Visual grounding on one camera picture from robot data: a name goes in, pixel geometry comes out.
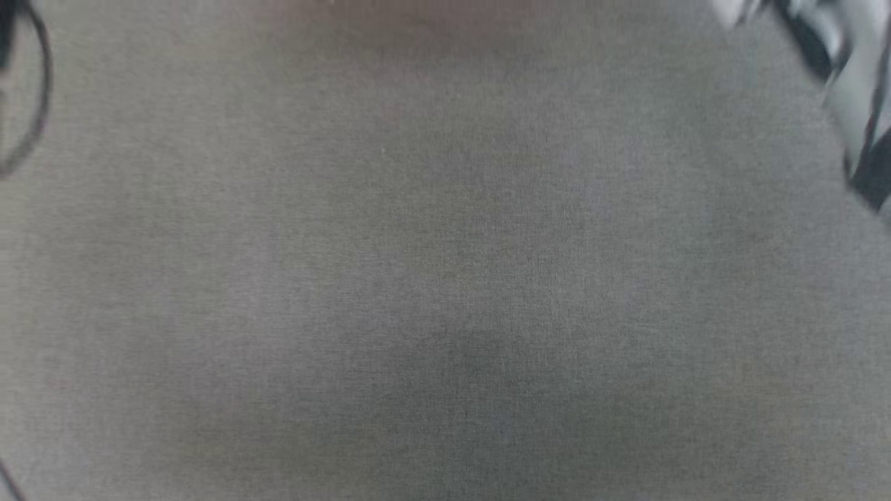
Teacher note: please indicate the grey fabric sofa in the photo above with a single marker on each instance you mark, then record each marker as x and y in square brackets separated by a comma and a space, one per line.
[445, 278]

